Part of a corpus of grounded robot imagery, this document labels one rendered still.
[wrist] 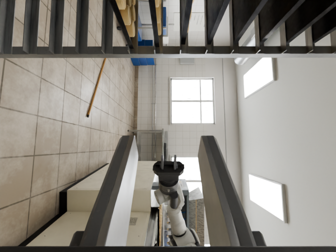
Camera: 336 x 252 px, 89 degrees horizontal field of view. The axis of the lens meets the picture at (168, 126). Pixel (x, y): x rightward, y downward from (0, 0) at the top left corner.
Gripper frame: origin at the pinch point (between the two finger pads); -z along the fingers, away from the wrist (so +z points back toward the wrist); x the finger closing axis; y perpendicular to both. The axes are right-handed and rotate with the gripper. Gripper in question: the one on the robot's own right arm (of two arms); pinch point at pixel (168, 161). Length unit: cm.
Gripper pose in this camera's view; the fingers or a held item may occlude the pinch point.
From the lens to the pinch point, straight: 67.5
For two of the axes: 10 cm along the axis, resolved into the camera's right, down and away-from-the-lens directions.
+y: 0.0, 6.5, -7.6
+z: 0.0, 7.6, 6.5
